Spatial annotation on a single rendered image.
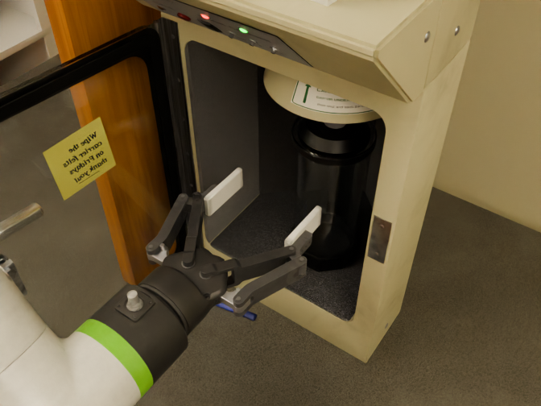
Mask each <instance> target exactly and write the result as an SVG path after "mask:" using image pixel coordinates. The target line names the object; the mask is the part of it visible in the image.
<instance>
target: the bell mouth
mask: <svg viewBox="0 0 541 406"><path fill-rule="evenodd" d="M263 81H264V85H265V87H266V91H267V92H268V93H269V94H270V96H271V97H272V98H273V99H274V100H275V101H276V102H277V103H278V104H279V105H281V106H282V107H283V108H285V109H286V110H289V111H291V112H292V113H294V114H297V115H299V116H301V117H304V118H308V119H311V120H315V121H318V122H328V123H340V124H348V123H359V122H368V121H372V120H375V119H378V118H381V116H380V115H379V114H378V113H377V112H375V111H374V110H372V109H370V108H368V107H365V106H362V105H359V104H357V103H355V102H352V101H349V100H347V99H344V98H343V97H338V96H337V95H334V94H332V93H328V92H326V91H323V90H322V89H318V88H316V87H313V86H311V85H308V84H305V83H303V82H301V81H297V80H295V79H292V78H290V77H287V76H284V75H282V74H280V73H277V72H274V71H271V70H270V69H267V68H265V71H264V75H263Z"/></svg>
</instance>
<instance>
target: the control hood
mask: <svg viewBox="0 0 541 406"><path fill-rule="evenodd" d="M177 1H180V2H184V3H187V4H188V5H191V6H195V7H198V8H200V9H202V10H206V11H209V12H211V13H214V14H216V15H220V16H222V17H225V18H227V19H232V20H233V21H236V22H239V23H243V24H245V25H247V26H250V27H254V28H256V29H259V30H261V31H265V32H267V33H270V34H272V35H277V36H278V37H279V38H280V39H281V40H282V41H283V42H285V43H286V44H287V45H288V46H289V47H291V48H292V49H293V50H294V51H295V52H297V53H298V54H299V55H300V56H302V57H303V58H304V59H305V60H306V61H307V62H308V63H309V64H310V65H311V66H313V67H314V68H315V69H317V70H320V71H322V72H324V73H328V74H331V75H333V76H335V77H339V78H341V79H344V80H346V81H350V82H352V83H354V84H357V85H360V86H363V87H366V88H367V89H372V90H373V91H376V92H379V93H382V94H385V95H386V96H389V97H393V98H395V99H398V100H400V101H402V102H406V103H409V102H413V101H414V100H415V99H416V98H417V97H418V96H419V95H420V94H421V93H422V92H423V88H424V84H425V81H426V76H427V70H428V65H429V61H430V57H431V53H432V46H433V43H434V38H435V34H436V28H437V23H438V19H439V16H440V8H441V5H442V1H443V0H337V1H335V2H334V3H333V4H331V5H329V6H324V5H322V4H319V3H317V2H313V1H311V0H177Z"/></svg>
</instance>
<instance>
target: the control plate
mask: <svg viewBox="0 0 541 406"><path fill-rule="evenodd" d="M143 1H145V2H147V3H148V4H150V5H151V6H153V7H154V8H156V9H157V10H160V9H159V8H158V7H157V6H156V5H158V6H161V7H163V8H165V9H166V10H160V11H162V12H164V13H167V14H169V15H173V16H175V17H177V18H179V17H178V15H177V14H178V13H181V14H183V15H186V16H188V17H189V18H190V19H191V21H189V22H190V23H195V24H196V25H199V26H202V27H205V28H207V27H206V26H205V25H204V24H202V23H201V22H200V21H199V20H197V19H200V20H203V21H205V22H208V23H211V24H212V25H213V26H215V27H216V28H218V29H219V30H220V31H222V33H221V32H218V33H221V34H223V35H227V36H229V33H228V32H227V31H231V32H233V33H234V34H236V35H237V36H235V35H234V36H233V38H234V39H237V40H240V41H242V42H244V43H247V44H250V41H249V40H248V39H252V40H254V41H256V42H257V43H255V44H254V46H255V47H258V48H261V49H264V50H266V51H268V52H271V50H272V49H271V48H270V47H273V48H276V49H278V50H279V52H276V53H275V54H277V55H279V56H283V57H286V58H288V59H290V60H293V61H296V62H299V63H301V64H305V65H307V66H309V67H313V66H311V65H310V64H309V63H308V62H307V61H306V60H305V59H304V58H303V57H302V56H300V55H299V54H298V53H297V52H295V51H294V50H293V49H292V48H291V47H289V46H288V45H287V44H286V43H285V42H283V41H282V40H281V39H280V38H279V37H278V36H277V35H272V34H270V33H267V32H265V31H261V30H259V29H256V28H254V27H250V26H247V25H245V24H243V23H239V22H236V21H233V20H232V19H227V18H225V17H222V16H220V15H218V14H214V13H211V12H209V11H206V10H202V9H200V8H198V7H195V6H191V5H188V4H187V3H184V2H180V1H177V0H143ZM200 13H201V14H204V15H207V16H208V17H210V18H211V19H205V18H203V17H202V16H201V15H200ZM238 27H241V28H243V29H245V30H247V31H248V32H249V33H245V32H242V31H240V29H238ZM208 29H209V28H208ZM209 30H211V29H209ZM313 68H314V67H313Z"/></svg>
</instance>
